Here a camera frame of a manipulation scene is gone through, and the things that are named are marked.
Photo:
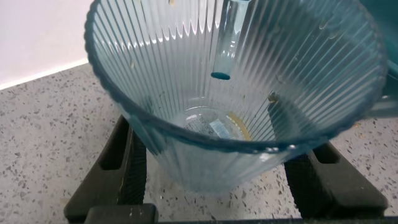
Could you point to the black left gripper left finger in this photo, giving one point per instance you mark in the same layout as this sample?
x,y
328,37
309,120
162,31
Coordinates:
x,y
115,174

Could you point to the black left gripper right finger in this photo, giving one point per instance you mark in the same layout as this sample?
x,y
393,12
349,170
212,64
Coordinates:
x,y
335,186

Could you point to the teal square plastic basin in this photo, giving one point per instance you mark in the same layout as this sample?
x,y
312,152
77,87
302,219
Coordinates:
x,y
393,31

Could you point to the clear blue ribbed cup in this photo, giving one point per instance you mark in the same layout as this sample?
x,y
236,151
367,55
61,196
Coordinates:
x,y
186,77

